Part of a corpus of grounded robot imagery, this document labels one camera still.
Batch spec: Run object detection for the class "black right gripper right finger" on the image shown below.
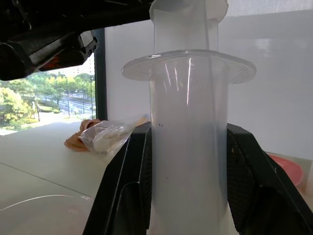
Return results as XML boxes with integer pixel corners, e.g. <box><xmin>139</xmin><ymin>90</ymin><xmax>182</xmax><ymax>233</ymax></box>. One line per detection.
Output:
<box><xmin>226</xmin><ymin>122</ymin><xmax>313</xmax><ymax>235</ymax></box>

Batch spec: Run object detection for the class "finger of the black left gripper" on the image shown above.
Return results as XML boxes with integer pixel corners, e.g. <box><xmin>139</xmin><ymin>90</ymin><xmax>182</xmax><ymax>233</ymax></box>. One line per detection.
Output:
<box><xmin>61</xmin><ymin>0</ymin><xmax>154</xmax><ymax>34</ymax></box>

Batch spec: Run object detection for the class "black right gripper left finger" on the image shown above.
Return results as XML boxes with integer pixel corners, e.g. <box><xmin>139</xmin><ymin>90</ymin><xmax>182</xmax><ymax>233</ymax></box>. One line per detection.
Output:
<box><xmin>82</xmin><ymin>121</ymin><xmax>153</xmax><ymax>235</ymax></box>

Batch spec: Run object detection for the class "large clear plastic syringe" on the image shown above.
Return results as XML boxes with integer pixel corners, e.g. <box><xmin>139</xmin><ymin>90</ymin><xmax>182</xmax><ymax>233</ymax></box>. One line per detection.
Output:
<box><xmin>121</xmin><ymin>0</ymin><xmax>257</xmax><ymax>235</ymax></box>

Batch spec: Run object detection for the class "clear plastic cup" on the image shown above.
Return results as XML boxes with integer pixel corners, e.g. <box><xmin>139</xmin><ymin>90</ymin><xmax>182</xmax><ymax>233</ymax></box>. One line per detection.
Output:
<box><xmin>0</xmin><ymin>194</ymin><xmax>95</xmax><ymax>235</ymax></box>

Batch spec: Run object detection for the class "red plastic lid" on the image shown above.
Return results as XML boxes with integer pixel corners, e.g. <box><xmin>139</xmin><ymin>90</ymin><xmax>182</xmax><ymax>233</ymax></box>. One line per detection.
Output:
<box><xmin>266</xmin><ymin>152</ymin><xmax>305</xmax><ymax>188</ymax></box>

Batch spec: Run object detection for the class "clear plastic bag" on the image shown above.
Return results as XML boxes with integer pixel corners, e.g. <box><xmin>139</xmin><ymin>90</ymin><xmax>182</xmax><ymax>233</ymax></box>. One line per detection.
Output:
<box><xmin>77</xmin><ymin>119</ymin><xmax>139</xmax><ymax>158</ymax></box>

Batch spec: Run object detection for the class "orange cloth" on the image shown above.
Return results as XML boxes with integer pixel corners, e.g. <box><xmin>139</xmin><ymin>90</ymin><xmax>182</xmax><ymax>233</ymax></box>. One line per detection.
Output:
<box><xmin>64</xmin><ymin>118</ymin><xmax>102</xmax><ymax>153</ymax></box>

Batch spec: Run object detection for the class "dark window frame post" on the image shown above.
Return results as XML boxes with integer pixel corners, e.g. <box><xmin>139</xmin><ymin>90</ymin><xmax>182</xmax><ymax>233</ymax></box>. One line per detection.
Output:
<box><xmin>93</xmin><ymin>27</ymin><xmax>109</xmax><ymax>121</ymax></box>

